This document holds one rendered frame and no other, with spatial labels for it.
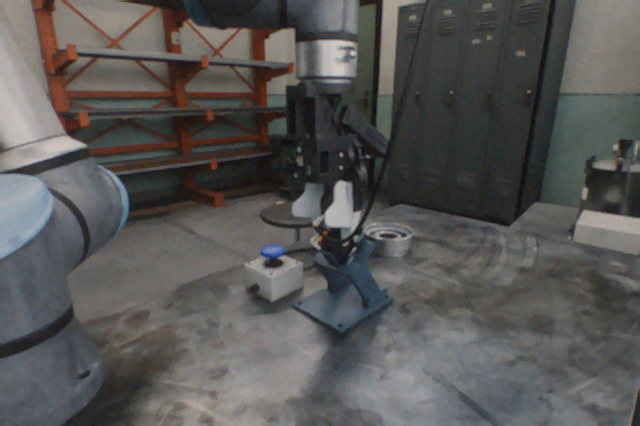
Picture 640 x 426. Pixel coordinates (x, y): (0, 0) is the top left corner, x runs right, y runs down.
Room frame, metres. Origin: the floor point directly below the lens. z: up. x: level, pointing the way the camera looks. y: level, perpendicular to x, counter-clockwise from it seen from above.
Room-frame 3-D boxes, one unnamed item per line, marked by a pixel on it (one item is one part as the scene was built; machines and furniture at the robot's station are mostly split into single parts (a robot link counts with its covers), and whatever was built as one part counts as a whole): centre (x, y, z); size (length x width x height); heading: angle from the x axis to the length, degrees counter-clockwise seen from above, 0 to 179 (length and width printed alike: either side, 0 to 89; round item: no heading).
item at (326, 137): (0.49, -0.01, 1.07); 0.09 x 0.08 x 0.12; 135
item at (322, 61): (0.50, -0.01, 1.15); 0.08 x 0.08 x 0.05
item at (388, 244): (0.76, -0.15, 0.82); 0.10 x 0.10 x 0.04
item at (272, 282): (0.58, 0.08, 0.82); 0.08 x 0.07 x 0.05; 136
